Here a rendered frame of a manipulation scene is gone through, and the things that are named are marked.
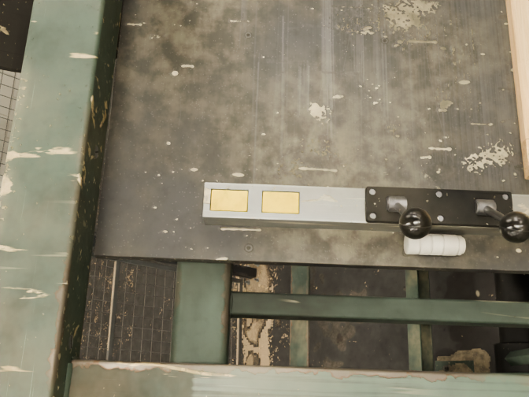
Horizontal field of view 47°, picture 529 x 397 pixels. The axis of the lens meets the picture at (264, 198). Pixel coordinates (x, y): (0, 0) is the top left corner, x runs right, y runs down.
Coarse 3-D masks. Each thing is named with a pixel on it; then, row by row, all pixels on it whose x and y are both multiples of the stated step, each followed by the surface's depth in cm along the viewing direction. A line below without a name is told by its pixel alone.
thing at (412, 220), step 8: (392, 200) 81; (400, 200) 81; (392, 208) 81; (400, 208) 78; (416, 208) 71; (408, 216) 70; (416, 216) 70; (424, 216) 70; (400, 224) 71; (408, 224) 70; (416, 224) 70; (424, 224) 70; (408, 232) 70; (416, 232) 70; (424, 232) 70
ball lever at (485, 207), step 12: (480, 204) 81; (492, 204) 81; (492, 216) 78; (504, 216) 72; (516, 216) 70; (528, 216) 71; (504, 228) 71; (516, 228) 70; (528, 228) 70; (516, 240) 71
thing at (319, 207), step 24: (312, 192) 83; (336, 192) 83; (360, 192) 83; (216, 216) 81; (240, 216) 82; (264, 216) 82; (288, 216) 82; (312, 216) 82; (336, 216) 82; (360, 216) 82
